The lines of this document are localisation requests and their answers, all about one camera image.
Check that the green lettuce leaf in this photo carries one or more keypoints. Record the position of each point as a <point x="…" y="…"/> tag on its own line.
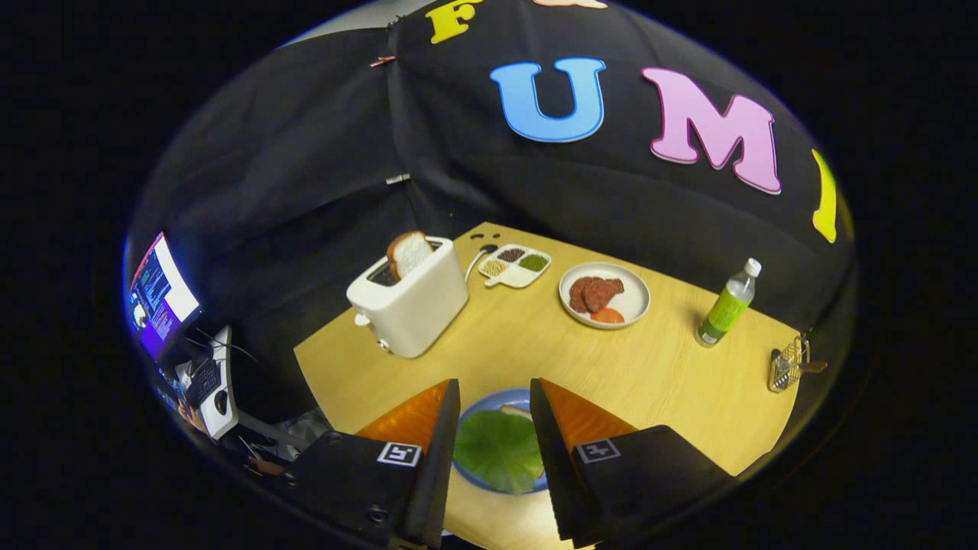
<point x="497" y="451"/>

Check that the white toaster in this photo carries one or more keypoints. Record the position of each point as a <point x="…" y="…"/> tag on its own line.
<point x="420" y="313"/>

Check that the orange vegetable slice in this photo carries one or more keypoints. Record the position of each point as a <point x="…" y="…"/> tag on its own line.
<point x="607" y="315"/>

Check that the black keyboard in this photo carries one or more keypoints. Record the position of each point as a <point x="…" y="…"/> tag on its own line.
<point x="202" y="382"/>

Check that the white bread slice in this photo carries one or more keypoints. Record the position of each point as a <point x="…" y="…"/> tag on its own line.
<point x="411" y="256"/>
<point x="518" y="413"/>

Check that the black computer mouse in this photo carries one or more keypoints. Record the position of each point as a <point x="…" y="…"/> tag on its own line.
<point x="221" y="402"/>

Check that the large white plate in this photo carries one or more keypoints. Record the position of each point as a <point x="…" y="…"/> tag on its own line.
<point x="630" y="302"/>

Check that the white divided seasoning tray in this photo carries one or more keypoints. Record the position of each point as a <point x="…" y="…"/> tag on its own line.
<point x="519" y="276"/>

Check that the green label drink bottle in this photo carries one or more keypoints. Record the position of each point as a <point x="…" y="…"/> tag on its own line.
<point x="726" y="309"/>

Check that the silver metal clip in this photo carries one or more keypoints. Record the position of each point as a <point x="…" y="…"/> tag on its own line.
<point x="398" y="179"/>

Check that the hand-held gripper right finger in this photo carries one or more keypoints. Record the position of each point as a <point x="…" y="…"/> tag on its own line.
<point x="554" y="466"/>

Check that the pink clothespin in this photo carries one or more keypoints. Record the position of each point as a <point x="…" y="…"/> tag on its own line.
<point x="383" y="60"/>

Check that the brown meat patty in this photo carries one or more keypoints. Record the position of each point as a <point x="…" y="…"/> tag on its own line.
<point x="578" y="296"/>
<point x="605" y="292"/>

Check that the computer monitor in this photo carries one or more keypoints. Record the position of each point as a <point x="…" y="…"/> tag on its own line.
<point x="160" y="294"/>

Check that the white side desk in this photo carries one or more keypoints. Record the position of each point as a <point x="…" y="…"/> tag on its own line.
<point x="223" y="359"/>

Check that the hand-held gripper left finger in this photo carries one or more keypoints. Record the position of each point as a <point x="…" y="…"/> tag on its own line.
<point x="439" y="466"/>

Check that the blue plate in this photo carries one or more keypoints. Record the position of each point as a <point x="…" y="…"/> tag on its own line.
<point x="489" y="401"/>

